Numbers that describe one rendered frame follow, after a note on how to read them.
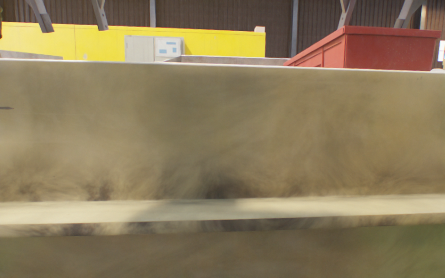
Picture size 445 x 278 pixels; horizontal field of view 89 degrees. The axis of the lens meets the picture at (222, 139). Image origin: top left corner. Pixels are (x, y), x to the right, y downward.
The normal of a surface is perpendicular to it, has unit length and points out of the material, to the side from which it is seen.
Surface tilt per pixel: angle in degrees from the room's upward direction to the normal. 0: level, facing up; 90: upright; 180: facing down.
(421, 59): 92
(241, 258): 90
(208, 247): 90
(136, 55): 90
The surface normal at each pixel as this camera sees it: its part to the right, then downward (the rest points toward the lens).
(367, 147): 0.04, 0.15
